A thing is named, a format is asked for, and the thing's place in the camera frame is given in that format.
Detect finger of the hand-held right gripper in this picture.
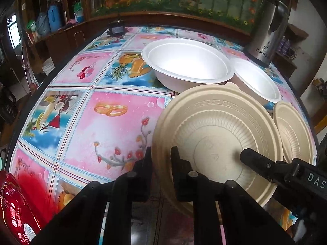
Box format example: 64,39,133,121
240,147,301,185

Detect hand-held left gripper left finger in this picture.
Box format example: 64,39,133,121
31,146,160,245

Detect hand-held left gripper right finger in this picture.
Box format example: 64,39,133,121
171,146,297,245

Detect large beige plate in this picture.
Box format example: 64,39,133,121
151,83,284,215

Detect large white foam bowl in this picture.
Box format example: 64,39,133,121
141,39,235,94

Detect printed tablecloth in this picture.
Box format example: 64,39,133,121
5,26,320,245

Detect small beige plate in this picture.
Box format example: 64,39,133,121
273,101,318,165

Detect small white foam bowl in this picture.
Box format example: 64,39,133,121
231,57,282,105

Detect stainless steel thermos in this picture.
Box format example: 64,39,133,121
243,0,290,68

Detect small black appliance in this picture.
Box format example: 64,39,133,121
106,19,127,37

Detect white bucket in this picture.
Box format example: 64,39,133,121
41,61,55,75

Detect wooden cabinet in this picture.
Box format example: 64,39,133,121
23,13,110,65

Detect red plate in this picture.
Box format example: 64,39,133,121
0,170,43,245

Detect green bottle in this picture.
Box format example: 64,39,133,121
73,1,85,23

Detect blue plastic jug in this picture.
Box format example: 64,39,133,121
47,4,63,32

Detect window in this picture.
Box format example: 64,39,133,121
6,14,22,48

